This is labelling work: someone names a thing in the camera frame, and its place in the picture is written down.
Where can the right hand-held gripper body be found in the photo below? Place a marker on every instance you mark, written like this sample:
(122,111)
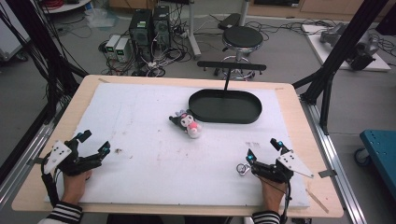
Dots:
(274,172)

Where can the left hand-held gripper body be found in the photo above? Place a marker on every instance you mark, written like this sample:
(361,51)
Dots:
(67,163)

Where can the silver keyring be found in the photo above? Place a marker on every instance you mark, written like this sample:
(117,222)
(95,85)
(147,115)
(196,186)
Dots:
(240,169)

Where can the person's right hand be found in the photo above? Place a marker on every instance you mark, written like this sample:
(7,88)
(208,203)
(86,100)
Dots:
(273,196)

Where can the person's left hand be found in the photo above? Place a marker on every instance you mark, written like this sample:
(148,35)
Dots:
(73,188)

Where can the thin wooden stick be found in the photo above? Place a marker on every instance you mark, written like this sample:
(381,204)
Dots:
(317,201)

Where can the grey power supply box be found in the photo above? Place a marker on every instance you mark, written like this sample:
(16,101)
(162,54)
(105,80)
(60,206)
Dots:
(122,49)
(112,45)

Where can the blue cart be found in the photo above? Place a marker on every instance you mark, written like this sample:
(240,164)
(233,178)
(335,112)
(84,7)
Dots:
(379,155)

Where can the white floor board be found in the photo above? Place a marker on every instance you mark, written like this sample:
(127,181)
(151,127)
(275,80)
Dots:
(323,53)

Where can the black round stool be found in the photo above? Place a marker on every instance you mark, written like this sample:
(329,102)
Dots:
(243,37)

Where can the black computer tower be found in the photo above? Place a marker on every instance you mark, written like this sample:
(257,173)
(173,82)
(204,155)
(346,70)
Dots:
(140,34)
(162,28)

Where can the grey machine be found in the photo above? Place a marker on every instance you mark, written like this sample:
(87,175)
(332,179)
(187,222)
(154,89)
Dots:
(361,46)

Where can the white desk leg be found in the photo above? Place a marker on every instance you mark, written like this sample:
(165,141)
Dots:
(193,34)

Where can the aluminium rail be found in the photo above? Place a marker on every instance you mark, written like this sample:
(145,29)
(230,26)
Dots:
(333,155)

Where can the black frame post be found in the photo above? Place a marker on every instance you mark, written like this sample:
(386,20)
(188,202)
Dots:
(342,49)
(46,46)

